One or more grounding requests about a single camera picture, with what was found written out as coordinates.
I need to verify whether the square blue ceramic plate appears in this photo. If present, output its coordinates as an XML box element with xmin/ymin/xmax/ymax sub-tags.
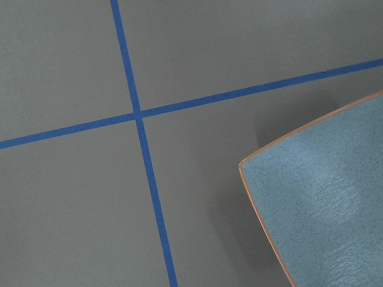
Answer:
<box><xmin>239</xmin><ymin>92</ymin><xmax>382</xmax><ymax>286</ymax></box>

